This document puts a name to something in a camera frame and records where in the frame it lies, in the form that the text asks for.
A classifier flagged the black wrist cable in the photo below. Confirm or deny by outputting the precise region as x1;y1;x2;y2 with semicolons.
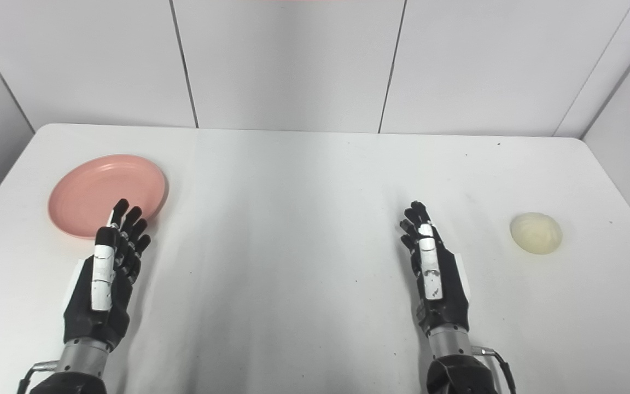
471;346;517;394
17;360;59;394

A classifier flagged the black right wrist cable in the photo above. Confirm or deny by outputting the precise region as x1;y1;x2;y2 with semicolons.
471;346;517;394

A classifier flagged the cream steamed bun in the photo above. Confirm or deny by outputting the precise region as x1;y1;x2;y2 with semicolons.
510;212;563;254

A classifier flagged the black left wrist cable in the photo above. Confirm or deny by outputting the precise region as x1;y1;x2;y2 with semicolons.
17;360;59;394

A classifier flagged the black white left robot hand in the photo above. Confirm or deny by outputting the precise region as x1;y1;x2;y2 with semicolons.
62;199;152;351

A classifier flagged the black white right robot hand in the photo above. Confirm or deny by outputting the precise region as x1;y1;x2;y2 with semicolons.
400;200;471;335

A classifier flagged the pink round plate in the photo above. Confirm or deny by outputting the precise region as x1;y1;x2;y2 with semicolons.
48;154;168;240

